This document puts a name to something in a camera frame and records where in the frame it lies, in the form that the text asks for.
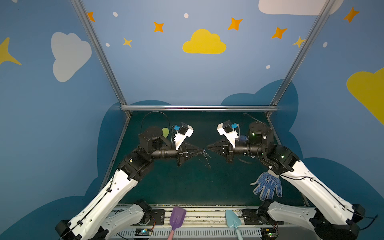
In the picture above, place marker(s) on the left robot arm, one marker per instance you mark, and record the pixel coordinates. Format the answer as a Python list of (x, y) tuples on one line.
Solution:
[(131, 170)]

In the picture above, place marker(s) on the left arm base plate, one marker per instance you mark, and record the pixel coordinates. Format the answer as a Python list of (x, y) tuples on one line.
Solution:
[(156, 218)]

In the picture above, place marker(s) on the front aluminium rail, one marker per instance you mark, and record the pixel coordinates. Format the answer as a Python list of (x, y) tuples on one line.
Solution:
[(204, 223)]

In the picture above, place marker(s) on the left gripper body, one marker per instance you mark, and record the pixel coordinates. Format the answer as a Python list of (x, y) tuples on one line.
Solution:
[(182, 154)]

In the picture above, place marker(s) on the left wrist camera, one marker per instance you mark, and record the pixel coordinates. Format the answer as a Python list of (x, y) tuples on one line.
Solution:
[(182, 132)]

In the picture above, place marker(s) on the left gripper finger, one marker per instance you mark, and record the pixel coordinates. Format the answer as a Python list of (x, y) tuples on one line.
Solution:
[(190, 148), (193, 154)]

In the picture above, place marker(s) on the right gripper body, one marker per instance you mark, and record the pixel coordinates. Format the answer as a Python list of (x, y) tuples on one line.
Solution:
[(227, 151)]

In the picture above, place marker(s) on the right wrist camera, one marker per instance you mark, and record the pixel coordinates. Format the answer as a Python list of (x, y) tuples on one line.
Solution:
[(230, 131)]

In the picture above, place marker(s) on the near blue dotted glove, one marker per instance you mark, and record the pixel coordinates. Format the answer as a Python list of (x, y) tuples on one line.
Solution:
[(267, 185)]

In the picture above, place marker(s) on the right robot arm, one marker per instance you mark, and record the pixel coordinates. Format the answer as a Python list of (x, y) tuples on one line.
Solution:
[(331, 217)]

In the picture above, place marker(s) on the purple toy shovel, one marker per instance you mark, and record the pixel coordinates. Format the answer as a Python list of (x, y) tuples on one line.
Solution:
[(176, 220)]

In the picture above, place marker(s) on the aluminium frame right post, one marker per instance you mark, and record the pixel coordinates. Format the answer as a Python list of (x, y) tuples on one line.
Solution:
[(320, 21)]

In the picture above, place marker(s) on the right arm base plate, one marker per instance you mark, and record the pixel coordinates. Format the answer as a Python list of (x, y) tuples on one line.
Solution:
[(253, 217)]

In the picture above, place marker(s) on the aluminium frame rear bar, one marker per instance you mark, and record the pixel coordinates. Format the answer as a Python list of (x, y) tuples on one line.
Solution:
[(200, 108)]

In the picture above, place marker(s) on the aluminium frame left post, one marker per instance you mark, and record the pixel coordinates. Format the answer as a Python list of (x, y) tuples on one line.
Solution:
[(91, 33)]

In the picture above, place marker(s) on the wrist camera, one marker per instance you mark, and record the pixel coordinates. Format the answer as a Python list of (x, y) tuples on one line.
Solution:
[(182, 132), (230, 131)]

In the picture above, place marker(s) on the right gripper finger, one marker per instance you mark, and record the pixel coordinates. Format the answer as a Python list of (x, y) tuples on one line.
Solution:
[(219, 150), (217, 145)]

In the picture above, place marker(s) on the teal toy shovel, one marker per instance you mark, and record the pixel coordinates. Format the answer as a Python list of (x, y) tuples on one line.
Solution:
[(234, 222)]

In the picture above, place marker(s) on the aluminium frame post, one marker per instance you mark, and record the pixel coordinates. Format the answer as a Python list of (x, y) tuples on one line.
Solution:
[(91, 33), (320, 21)]

